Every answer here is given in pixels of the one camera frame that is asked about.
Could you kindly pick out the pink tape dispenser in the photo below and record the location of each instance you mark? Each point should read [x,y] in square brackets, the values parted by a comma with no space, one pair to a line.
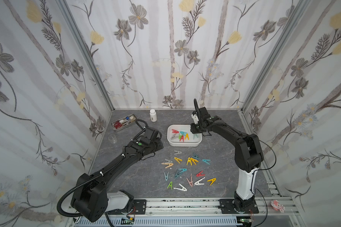
[277,206]

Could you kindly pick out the white clothespin centre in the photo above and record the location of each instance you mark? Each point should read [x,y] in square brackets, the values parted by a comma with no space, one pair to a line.
[199,182]

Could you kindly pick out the metal tray with tools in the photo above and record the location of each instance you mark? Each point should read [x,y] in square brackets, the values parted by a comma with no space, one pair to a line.
[123,122]

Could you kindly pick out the beige clothespin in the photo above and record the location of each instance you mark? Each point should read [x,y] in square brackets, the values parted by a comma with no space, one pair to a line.
[168,163]

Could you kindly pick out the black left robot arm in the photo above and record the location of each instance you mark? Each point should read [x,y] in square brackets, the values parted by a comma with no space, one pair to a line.
[90,199]

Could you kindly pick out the lime green clothespin bottom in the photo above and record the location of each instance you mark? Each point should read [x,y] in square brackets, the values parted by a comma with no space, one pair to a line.
[170,185]

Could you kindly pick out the white pill bottle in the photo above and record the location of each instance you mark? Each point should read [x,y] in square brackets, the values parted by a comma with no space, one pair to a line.
[153,115]

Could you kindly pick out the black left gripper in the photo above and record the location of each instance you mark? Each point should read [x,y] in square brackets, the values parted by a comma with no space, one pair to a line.
[160,144]

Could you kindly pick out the dark teal clothespin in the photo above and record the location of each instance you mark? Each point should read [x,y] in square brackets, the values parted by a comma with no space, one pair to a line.
[195,156]

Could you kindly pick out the white clothespin bottom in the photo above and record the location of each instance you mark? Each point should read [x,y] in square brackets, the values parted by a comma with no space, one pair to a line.
[181,188]

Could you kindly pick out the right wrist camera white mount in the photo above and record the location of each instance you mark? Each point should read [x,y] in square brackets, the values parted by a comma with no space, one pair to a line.
[195,117]

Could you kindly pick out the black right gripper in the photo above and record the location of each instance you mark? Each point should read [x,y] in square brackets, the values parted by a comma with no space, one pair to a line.
[198,123]

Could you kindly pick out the pink clothespin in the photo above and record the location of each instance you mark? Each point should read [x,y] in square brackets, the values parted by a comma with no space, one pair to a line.
[190,181]

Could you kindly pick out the white clothespin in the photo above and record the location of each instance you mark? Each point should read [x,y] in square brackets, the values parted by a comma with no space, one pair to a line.
[181,188]
[199,182]

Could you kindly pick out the white plastic storage box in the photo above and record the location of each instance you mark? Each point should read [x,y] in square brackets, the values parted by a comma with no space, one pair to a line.
[187,143]

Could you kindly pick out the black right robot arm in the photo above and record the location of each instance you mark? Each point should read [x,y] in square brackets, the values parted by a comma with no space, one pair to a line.
[248,158]

